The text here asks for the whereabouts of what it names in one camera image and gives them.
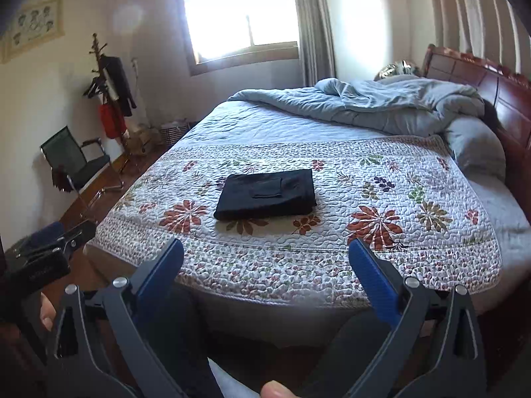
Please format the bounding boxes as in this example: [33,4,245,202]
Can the black pants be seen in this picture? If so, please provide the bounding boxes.
[213,169,317,221]

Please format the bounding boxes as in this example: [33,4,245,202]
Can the person's left hand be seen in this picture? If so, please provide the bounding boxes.
[39,293,57,332]

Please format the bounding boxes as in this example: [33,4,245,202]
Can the person's right hand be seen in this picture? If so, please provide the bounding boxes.
[260,380,299,398]

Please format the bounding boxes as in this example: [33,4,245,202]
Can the black office chair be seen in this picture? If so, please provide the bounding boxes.
[39,127,124,218]

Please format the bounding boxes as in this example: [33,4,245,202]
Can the grey bed sheet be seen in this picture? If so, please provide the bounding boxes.
[465,171,530,270]

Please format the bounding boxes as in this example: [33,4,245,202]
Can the wooden coat rack with clothes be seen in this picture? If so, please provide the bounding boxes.
[82,32,144,175]

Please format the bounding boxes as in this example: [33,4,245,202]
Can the wicker basket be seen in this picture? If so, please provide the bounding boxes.
[159,120,190,147]

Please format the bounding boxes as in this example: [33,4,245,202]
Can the grey pillow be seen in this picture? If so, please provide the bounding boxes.
[443,116,506,182]

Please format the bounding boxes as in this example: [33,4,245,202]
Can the floral quilted bedspread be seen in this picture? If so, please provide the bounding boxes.
[85,136,502,308]

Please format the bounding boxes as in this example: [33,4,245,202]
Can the grey blue duvet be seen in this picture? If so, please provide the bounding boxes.
[230,76,485,137]

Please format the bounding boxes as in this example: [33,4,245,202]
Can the red wooden headboard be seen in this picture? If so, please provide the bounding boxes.
[422,44,531,217]

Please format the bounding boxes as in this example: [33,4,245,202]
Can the patterned pillow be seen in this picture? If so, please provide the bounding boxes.
[374,59,421,81]

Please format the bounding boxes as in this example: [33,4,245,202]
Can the grey window curtain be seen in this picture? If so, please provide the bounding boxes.
[295,0,336,86]

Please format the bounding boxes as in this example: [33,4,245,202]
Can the framed wall picture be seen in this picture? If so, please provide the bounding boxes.
[1,0,65,64]

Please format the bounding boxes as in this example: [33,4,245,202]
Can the beige wall curtain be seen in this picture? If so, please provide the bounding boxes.
[432,0,530,77]

